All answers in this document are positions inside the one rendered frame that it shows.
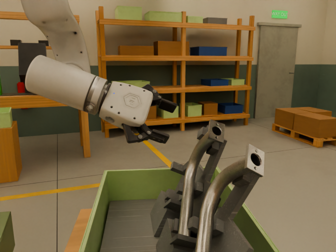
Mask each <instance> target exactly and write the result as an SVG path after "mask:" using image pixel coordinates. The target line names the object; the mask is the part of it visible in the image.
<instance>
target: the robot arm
mask: <svg viewBox="0 0 336 252"><path fill-rule="evenodd" d="M20 1H21V4H22V7H23V10H24V13H25V15H26V17H27V18H28V20H29V21H30V22H31V23H32V24H33V25H35V26H36V27H38V28H39V29H40V30H41V31H42V33H43V34H44V35H45V37H46V38H47V40H48V42H49V44H50V46H51V48H52V51H53V54H54V57H55V60H54V59H51V58H49V57H46V56H43V55H38V56H36V57H35V58H34V59H33V61H32V62H31V64H30V65H29V67H28V70H27V73H26V76H25V88H26V90H27V91H29V92H31V93H34V94H37V95H39V96H42V97H45V98H48V99H50V100H53V101H56V102H59V103H62V104H64V105H67V106H70V107H73V108H76V109H78V110H81V111H84V112H87V113H89V114H92V115H96V113H97V112H98V115H99V117H100V118H102V119H103V120H105V121H107V122H108V123H110V124H112V125H114V126H116V127H119V128H121V129H123V130H124V134H125V137H126V141H127V143H129V144H131V143H136V142H138V143H140V142H143V141H147V140H148V139H150V140H153V141H155V142H158V143H163V144H166V142H167V141H168V139H169V137H170V135H169V134H167V133H164V132H161V131H158V130H156V129H153V130H152V131H151V130H150V129H149V127H148V126H147V125H146V124H145V121H146V119H147V116H148V113H149V110H150V107H152V106H157V105H158V108H159V109H162V110H164V111H167V112H170V113H173V112H174V111H175V109H176V107H177V104H176V103H174V102H171V101H169V100H166V99H163V98H162V96H161V95H160V94H159V93H158V92H157V91H156V90H155V89H154V88H153V87H152V86H151V85H150V84H146V85H145V86H143V87H141V88H140V87H137V86H134V85H131V84H127V83H122V82H116V81H113V82H112V83H109V84H108V80H107V79H104V78H101V77H99V76H96V75H93V74H91V68H90V62H89V57H88V52H87V47H86V43H85V39H84V36H83V33H82V31H81V28H80V26H79V24H78V22H77V20H76V18H75V17H74V15H73V13H72V11H71V9H70V6H69V2H68V0H20ZM107 84H108V85H107ZM132 133H135V134H138V133H139V134H138V135H133V134H132Z"/></svg>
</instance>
